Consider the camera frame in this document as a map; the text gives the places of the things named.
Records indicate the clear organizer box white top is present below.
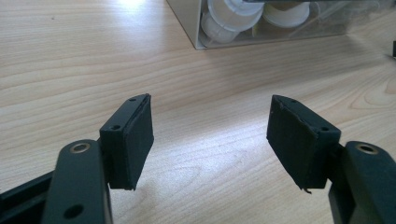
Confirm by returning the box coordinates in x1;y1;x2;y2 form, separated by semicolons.
166;0;396;50

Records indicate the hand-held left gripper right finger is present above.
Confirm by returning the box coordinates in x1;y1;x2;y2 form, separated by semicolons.
266;94;342;194

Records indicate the pale yellow jelly cup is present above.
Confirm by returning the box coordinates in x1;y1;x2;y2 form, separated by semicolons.
262;1;311;29

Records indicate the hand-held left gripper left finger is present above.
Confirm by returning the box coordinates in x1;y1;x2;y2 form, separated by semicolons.
99;93;155;191

